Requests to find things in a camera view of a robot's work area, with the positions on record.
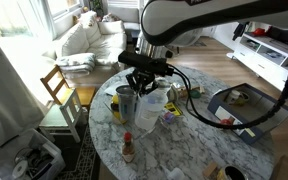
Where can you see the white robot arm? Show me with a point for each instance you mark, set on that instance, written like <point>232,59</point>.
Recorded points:
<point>217,16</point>

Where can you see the clear plastic storage bin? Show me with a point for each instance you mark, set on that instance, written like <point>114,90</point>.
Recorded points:
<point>47,150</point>

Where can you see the floral cushion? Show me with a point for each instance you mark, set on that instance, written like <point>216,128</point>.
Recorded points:
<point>88,19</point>

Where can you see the white small chair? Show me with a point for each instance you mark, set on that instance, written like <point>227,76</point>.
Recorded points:
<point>55,118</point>

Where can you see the long wooden block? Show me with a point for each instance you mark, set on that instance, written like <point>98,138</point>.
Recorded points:
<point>201,89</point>

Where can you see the blue cardboard box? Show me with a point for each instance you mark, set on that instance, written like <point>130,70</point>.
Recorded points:
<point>260,100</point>

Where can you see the small purple red pouch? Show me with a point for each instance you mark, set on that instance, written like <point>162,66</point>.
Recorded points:
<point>168,118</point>

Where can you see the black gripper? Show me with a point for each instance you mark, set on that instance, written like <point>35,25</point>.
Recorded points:
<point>144,75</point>

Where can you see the wooden chair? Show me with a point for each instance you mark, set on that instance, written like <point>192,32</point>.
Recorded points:
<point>84,93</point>

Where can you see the small wooden block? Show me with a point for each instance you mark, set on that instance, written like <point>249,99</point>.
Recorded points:
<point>210,169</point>

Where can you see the copper tin can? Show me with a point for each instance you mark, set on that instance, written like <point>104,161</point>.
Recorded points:
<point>222,175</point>

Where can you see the dark hanging clothing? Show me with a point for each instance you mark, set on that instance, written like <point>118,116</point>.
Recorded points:
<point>239,30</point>

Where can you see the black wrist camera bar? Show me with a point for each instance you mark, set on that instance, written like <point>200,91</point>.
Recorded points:
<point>144,62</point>

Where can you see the patterned cushion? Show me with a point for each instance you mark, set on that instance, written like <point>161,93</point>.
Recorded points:
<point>111,17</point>

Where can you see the small red packet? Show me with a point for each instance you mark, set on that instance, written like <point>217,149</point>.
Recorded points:
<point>225,122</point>

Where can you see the white curtain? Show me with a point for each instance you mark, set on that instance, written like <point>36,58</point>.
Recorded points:
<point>4,93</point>

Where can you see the white sofa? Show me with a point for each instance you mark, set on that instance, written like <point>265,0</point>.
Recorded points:
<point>74,40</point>

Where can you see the hot sauce bottle red cap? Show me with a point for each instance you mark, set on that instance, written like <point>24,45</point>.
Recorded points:
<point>128,150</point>

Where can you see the white lidded jar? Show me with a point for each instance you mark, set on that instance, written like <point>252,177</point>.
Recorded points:
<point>232,96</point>

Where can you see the green house plant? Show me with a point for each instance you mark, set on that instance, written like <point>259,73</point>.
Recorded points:
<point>96,6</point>

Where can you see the brown bottle yellow cap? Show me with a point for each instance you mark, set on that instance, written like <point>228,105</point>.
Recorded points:
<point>114,99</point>

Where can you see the dark patterned rug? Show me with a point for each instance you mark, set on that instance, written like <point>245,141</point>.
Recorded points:
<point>84,160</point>

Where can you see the green round lid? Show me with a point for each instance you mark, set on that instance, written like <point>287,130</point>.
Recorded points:
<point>194,94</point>

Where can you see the white tv stand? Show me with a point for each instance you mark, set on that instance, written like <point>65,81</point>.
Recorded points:
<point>250,56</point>

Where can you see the metal cup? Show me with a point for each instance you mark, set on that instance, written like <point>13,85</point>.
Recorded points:
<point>126,106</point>

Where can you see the yellow thank you card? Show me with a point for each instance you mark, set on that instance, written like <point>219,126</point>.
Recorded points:
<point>174,108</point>

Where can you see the white round fan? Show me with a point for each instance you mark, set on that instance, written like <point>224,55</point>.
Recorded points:
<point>187,39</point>

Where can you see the red object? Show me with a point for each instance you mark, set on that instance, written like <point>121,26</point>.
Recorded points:
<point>259,32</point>

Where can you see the silver compact disc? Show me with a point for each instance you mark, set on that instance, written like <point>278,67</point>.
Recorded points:
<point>20,169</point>

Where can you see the clear rectangular container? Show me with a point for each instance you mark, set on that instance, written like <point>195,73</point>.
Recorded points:
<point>127,126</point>

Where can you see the white paper sheet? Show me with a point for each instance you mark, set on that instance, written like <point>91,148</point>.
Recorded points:
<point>112,90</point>

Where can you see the folded grey white blanket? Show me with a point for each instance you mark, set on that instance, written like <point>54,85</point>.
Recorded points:
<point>75,63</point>

